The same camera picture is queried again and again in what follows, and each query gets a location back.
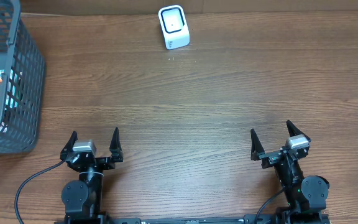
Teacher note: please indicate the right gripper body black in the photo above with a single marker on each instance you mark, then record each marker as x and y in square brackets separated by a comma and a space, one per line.
[271, 157]

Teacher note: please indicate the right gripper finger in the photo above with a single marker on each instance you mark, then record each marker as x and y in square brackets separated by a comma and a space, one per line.
[294, 131]
[257, 150]

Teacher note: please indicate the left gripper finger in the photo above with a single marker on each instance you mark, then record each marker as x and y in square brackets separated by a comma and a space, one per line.
[115, 145]
[68, 148]

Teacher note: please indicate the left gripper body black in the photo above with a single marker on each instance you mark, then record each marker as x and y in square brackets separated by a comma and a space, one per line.
[92, 160]

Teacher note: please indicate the teal tissue packet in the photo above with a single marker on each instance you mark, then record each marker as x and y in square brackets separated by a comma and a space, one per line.
[14, 90]

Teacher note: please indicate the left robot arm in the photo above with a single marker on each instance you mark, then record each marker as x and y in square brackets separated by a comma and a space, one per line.
[82, 197]

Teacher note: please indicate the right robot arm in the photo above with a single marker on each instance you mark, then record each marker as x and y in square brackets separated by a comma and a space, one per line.
[306, 196]

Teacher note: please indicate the white barcode scanner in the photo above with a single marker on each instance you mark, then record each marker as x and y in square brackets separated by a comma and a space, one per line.
[174, 27]

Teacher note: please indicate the grey plastic mesh basket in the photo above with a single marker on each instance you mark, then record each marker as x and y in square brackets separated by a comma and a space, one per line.
[19, 127]

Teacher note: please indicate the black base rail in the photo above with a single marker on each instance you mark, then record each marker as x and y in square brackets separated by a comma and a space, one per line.
[191, 220]

